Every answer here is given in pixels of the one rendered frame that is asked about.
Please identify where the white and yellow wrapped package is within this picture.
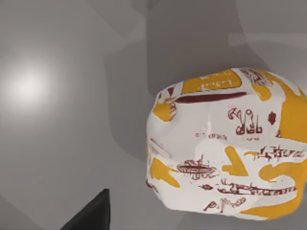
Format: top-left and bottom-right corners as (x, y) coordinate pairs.
(145, 68), (307, 220)

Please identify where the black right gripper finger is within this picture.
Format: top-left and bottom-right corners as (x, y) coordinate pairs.
(59, 188), (111, 230)

